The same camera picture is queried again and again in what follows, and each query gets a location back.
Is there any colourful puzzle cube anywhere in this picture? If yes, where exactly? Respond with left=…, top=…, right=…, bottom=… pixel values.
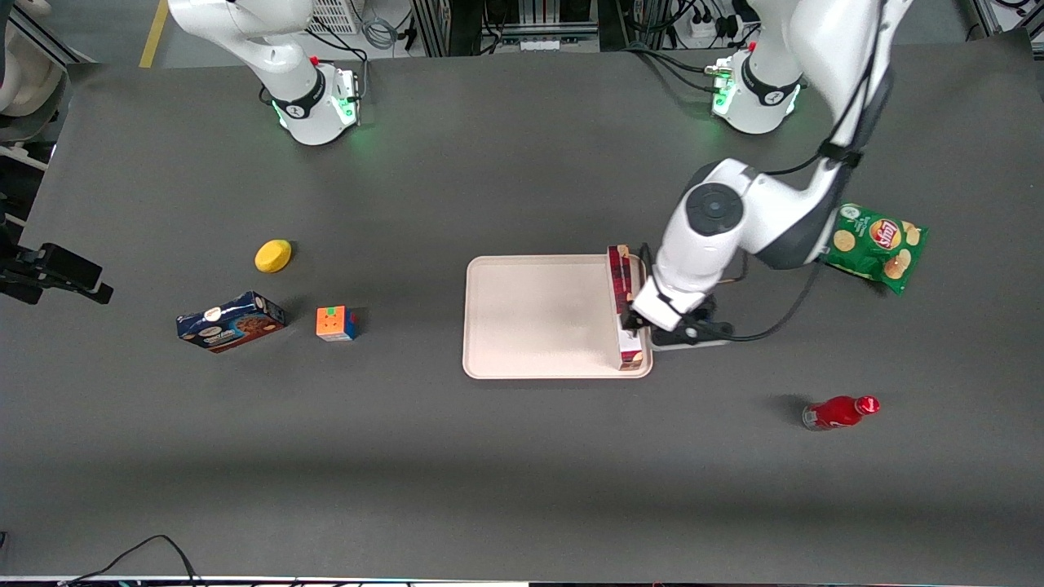
left=316, top=305, right=360, bottom=342

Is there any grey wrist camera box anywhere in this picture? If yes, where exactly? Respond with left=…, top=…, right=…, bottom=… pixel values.
left=651, top=298, right=735, bottom=352

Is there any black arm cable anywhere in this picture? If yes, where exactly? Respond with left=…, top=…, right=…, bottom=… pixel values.
left=710, top=0, right=894, bottom=343

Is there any yellow oval sponge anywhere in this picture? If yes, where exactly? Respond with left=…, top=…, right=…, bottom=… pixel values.
left=254, top=239, right=293, bottom=274

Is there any black looping cable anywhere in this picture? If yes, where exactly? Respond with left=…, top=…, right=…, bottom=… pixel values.
left=61, top=534, right=205, bottom=587

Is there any red bottle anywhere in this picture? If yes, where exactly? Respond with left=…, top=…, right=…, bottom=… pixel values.
left=802, top=395, right=881, bottom=432

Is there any off-white rounded machine part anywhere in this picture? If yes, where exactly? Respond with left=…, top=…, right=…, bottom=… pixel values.
left=0, top=0, right=73, bottom=117

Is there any blue cookie box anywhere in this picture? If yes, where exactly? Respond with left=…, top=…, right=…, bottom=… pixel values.
left=176, top=291, right=287, bottom=354

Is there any white power strip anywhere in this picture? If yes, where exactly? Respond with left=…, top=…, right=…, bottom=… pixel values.
left=683, top=10, right=737, bottom=43

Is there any white perforated basket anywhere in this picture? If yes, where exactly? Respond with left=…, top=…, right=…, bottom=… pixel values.
left=306, top=0, right=361, bottom=35

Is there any metal equipment rack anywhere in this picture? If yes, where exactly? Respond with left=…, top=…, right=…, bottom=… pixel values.
left=412, top=0, right=604, bottom=56

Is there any red cookie box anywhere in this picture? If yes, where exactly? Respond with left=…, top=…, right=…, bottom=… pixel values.
left=607, top=244, right=647, bottom=373

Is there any black base cable bundle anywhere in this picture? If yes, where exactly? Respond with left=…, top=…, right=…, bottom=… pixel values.
left=624, top=45, right=735, bottom=95

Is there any green chips bag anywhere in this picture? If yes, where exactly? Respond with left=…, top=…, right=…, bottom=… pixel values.
left=820, top=203, right=931, bottom=296

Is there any white rectangular tray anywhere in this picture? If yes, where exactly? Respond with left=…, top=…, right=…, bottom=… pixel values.
left=462, top=254, right=654, bottom=381

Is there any grey coiled cable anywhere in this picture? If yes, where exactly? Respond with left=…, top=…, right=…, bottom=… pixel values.
left=359, top=12, right=402, bottom=51

